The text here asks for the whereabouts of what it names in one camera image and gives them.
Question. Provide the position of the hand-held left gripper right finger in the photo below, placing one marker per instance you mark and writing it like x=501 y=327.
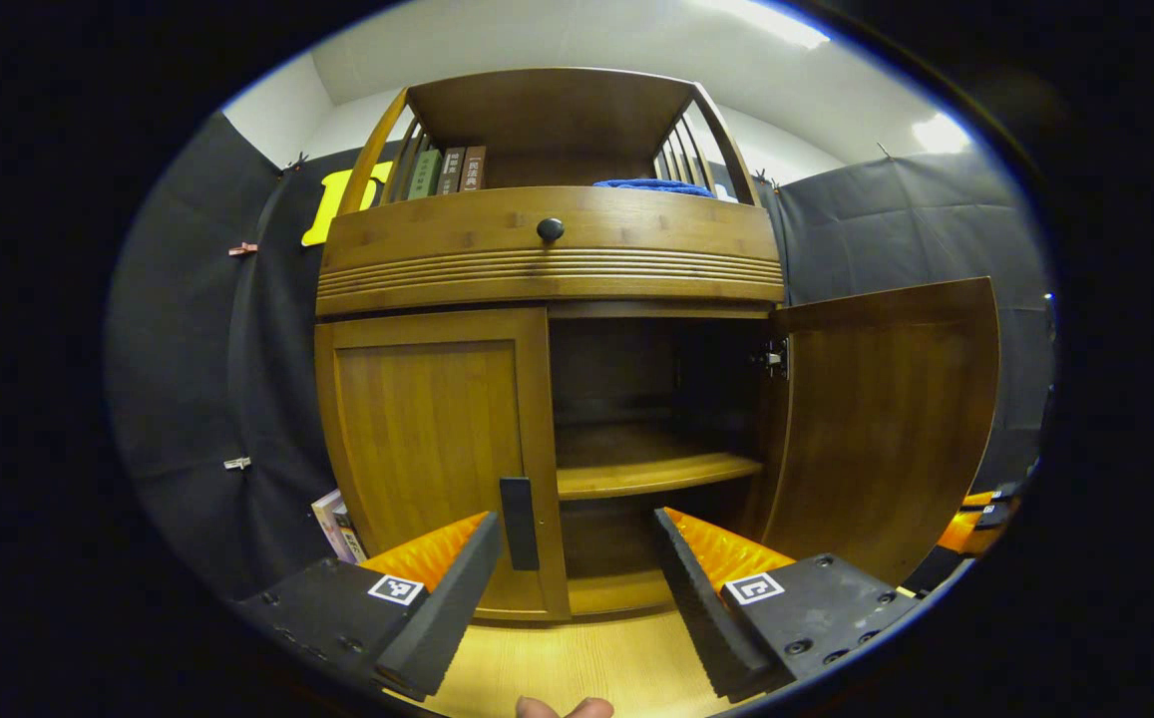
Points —
x=701 y=608

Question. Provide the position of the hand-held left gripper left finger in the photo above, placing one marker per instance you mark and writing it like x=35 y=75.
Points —
x=452 y=608

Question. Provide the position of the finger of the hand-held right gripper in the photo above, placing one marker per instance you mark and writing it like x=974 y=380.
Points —
x=993 y=516
x=1007 y=491

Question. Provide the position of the wooden cabinet door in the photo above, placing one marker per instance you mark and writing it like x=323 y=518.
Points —
x=427 y=429
x=886 y=419

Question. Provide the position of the wooden double-door shoe cabinet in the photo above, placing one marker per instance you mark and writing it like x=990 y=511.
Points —
x=557 y=110

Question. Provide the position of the wooden inner cabinet shelf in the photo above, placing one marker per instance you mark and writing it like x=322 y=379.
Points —
x=636 y=464

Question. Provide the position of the metal door hinge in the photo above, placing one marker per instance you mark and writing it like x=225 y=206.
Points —
x=774 y=357

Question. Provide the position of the wooden cabinet drawer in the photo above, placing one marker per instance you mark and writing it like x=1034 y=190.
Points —
x=656 y=234

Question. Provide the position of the pale purple book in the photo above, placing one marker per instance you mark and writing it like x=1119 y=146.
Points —
x=327 y=519

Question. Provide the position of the black cloth clip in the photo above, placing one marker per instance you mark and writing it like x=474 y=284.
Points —
x=762 y=179
x=881 y=151
x=295 y=160

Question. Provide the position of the black round drawer knob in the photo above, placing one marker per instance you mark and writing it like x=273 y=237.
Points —
x=550 y=229

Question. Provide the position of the copper cloth clip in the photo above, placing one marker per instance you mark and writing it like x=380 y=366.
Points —
x=242 y=248

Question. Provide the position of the blue folded towel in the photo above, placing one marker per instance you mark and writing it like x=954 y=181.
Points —
x=656 y=186

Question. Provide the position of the green book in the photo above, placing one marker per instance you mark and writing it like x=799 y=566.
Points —
x=425 y=174

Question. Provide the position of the dark grey book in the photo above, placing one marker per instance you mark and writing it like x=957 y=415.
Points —
x=451 y=170

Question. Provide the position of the brown book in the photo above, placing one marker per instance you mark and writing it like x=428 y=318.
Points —
x=474 y=168

